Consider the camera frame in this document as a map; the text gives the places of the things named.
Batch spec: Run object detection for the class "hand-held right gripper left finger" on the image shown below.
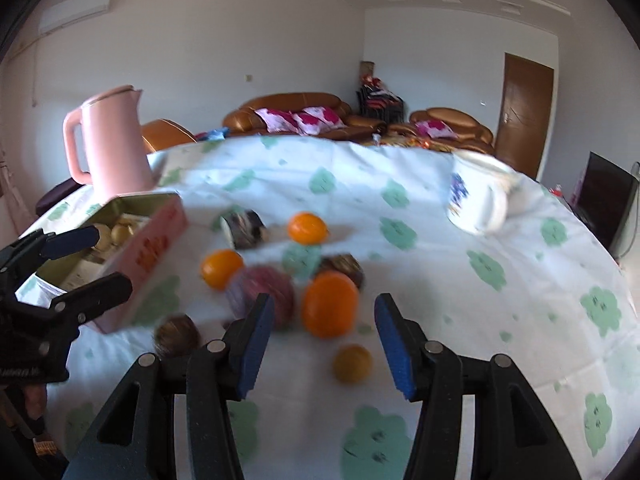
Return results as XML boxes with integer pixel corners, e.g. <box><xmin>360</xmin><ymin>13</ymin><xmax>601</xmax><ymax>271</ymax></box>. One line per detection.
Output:
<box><xmin>62</xmin><ymin>292</ymin><xmax>276</xmax><ymax>480</ymax></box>

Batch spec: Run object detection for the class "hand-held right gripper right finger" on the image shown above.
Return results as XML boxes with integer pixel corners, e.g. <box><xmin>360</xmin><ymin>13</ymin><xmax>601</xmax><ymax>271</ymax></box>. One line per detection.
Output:
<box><xmin>374</xmin><ymin>292</ymin><xmax>583</xmax><ymax>480</ymax></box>

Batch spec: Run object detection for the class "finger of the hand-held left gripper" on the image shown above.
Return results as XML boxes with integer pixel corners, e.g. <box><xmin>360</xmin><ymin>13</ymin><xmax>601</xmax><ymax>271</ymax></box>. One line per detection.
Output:
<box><xmin>50</xmin><ymin>272</ymin><xmax>133</xmax><ymax>329</ymax></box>
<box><xmin>0</xmin><ymin>225</ymin><xmax>101</xmax><ymax>286</ymax></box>

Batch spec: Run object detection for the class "yellow-brown round fruit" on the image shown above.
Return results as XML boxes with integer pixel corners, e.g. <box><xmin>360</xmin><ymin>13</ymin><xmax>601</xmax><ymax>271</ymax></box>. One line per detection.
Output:
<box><xmin>333</xmin><ymin>344</ymin><xmax>373</xmax><ymax>385</ymax></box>

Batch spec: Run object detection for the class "purple passion fruit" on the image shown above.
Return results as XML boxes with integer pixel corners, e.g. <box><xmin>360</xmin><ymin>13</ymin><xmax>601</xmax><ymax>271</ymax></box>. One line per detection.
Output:
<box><xmin>225</xmin><ymin>266</ymin><xmax>296</xmax><ymax>331</ymax></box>

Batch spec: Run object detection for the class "pink tin box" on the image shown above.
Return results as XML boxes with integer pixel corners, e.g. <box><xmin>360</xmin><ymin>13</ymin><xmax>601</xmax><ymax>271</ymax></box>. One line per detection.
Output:
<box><xmin>35</xmin><ymin>192</ymin><xmax>188</xmax><ymax>335</ymax></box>

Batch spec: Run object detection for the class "large orange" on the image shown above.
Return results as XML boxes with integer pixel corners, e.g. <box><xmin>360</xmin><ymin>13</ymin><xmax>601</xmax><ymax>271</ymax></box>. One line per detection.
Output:
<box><xmin>301</xmin><ymin>271</ymin><xmax>360</xmax><ymax>338</ymax></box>

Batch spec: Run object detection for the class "dark brown wrinkled fruit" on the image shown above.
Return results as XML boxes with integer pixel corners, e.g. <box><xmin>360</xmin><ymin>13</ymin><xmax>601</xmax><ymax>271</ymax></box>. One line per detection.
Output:
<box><xmin>315</xmin><ymin>253</ymin><xmax>366</xmax><ymax>291</ymax></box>
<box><xmin>154</xmin><ymin>314</ymin><xmax>201</xmax><ymax>358</ymax></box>

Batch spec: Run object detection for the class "small orange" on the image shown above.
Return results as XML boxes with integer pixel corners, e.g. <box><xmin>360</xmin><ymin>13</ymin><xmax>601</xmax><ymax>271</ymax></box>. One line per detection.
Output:
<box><xmin>201</xmin><ymin>249</ymin><xmax>245</xmax><ymax>291</ymax></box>
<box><xmin>287</xmin><ymin>212</ymin><xmax>329</xmax><ymax>246</ymax></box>

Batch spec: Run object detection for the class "printed paper insert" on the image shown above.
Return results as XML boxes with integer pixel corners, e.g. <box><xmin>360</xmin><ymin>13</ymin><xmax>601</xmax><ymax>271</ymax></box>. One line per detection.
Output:
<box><xmin>60</xmin><ymin>252</ymin><xmax>126</xmax><ymax>291</ymax></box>

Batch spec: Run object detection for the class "dark purple stool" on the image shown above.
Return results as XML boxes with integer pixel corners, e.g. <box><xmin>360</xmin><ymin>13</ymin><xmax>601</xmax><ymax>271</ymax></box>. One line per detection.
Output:
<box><xmin>34</xmin><ymin>180</ymin><xmax>86</xmax><ymax>216</ymax></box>

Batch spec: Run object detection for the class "white tablecloth with green clouds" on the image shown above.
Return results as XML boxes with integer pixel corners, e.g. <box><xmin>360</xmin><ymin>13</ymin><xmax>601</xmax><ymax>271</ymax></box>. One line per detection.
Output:
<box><xmin>17</xmin><ymin>135</ymin><xmax>640</xmax><ymax>480</ymax></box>

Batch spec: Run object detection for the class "pink electric kettle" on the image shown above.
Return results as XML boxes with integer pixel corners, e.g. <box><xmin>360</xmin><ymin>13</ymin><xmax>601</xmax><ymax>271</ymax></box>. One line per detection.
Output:
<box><xmin>62</xmin><ymin>85</ymin><xmax>156</xmax><ymax>201</ymax></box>

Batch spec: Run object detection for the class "dark striped cylinder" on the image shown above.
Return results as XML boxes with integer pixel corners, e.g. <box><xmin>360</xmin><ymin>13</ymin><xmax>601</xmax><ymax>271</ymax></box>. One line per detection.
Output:
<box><xmin>220</xmin><ymin>208</ymin><xmax>271</xmax><ymax>251</ymax></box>

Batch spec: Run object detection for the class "orange leather chair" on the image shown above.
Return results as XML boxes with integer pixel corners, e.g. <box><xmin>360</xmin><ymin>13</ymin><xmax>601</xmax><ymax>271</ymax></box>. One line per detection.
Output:
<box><xmin>141</xmin><ymin>119</ymin><xmax>198</xmax><ymax>153</ymax></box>

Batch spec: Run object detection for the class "white printed mug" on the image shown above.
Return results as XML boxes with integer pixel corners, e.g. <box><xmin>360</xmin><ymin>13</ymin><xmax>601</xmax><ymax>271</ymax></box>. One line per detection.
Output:
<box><xmin>446</xmin><ymin>150</ymin><xmax>521</xmax><ymax>236</ymax></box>

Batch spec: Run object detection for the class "cluttered coffee table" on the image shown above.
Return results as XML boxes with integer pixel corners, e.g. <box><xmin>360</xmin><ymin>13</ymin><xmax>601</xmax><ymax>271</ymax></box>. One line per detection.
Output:
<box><xmin>372</xmin><ymin>132</ymin><xmax>451</xmax><ymax>152</ymax></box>

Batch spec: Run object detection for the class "long brown leather sofa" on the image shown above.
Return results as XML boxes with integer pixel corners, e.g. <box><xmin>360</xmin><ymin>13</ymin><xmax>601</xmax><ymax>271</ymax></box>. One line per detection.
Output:
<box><xmin>222</xmin><ymin>92</ymin><xmax>353</xmax><ymax>138</ymax></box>

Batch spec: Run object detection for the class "pink floral pillow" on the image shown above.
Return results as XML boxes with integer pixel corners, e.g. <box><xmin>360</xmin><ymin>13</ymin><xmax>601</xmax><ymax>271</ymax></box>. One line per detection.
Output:
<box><xmin>255</xmin><ymin>108</ymin><xmax>301</xmax><ymax>133</ymax></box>
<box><xmin>295</xmin><ymin>106</ymin><xmax>346</xmax><ymax>136</ymax></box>
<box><xmin>416</xmin><ymin>120</ymin><xmax>457</xmax><ymax>139</ymax></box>

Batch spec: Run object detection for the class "white air conditioner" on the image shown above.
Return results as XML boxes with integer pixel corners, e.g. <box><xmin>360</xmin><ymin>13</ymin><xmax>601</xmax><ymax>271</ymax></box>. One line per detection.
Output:
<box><xmin>39</xmin><ymin>0</ymin><xmax>113</xmax><ymax>36</ymax></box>

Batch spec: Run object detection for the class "brown leather armchair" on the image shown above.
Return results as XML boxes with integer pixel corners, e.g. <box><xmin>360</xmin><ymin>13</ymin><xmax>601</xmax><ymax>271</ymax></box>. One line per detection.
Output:
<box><xmin>410</xmin><ymin>107</ymin><xmax>496</xmax><ymax>155</ymax></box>

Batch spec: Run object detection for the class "stack of dark chairs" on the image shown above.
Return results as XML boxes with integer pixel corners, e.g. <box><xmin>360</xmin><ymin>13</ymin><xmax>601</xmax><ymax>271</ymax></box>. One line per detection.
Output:
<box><xmin>356</xmin><ymin>77</ymin><xmax>406</xmax><ymax>123</ymax></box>

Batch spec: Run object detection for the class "black television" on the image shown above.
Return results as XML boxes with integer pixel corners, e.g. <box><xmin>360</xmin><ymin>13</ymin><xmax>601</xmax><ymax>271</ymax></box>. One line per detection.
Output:
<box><xmin>575</xmin><ymin>151</ymin><xmax>640</xmax><ymax>261</ymax></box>

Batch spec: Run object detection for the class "brown wooden door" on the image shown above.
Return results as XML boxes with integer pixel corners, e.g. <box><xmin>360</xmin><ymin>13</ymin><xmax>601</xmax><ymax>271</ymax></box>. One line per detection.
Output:
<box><xmin>500</xmin><ymin>52</ymin><xmax>556</xmax><ymax>181</ymax></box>

